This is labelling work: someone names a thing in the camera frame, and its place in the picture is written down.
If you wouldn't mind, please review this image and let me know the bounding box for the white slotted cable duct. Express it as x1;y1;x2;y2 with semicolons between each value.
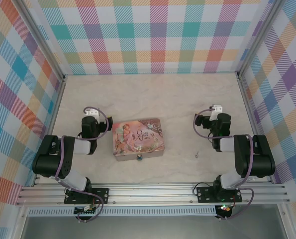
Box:
27;208;217;217

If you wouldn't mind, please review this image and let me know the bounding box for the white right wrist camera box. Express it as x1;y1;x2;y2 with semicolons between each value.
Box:
210;104;224;118

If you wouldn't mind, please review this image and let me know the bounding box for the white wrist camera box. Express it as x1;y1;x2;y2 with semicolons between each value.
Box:
85;107;99;118
210;104;224;118

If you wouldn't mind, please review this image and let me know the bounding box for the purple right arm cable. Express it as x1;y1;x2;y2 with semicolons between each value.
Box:
193;106;255;221

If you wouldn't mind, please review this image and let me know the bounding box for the aluminium mounting rail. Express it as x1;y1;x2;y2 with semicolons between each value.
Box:
15;182;291;206

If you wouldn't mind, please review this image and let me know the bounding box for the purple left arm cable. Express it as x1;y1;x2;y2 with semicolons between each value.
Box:
54;106;109;223

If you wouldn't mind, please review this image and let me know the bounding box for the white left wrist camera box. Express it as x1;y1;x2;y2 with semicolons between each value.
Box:
85;107;99;118

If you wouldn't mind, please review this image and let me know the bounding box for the pink fairy print tin box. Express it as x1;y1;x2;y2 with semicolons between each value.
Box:
111;118;165;162

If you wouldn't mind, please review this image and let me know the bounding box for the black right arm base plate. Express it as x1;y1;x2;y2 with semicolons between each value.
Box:
196;186;243;204

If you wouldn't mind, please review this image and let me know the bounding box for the aluminium side rail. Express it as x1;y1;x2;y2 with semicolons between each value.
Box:
236;71;274;184

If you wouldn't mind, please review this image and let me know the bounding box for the aluminium frame post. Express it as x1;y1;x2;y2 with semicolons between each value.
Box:
17;0;67;80
236;0;281;77

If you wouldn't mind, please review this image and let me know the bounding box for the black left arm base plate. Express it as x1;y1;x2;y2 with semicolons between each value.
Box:
64;187;110;206

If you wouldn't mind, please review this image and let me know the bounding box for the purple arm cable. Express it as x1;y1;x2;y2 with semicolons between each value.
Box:
193;106;255;221
54;106;109;223

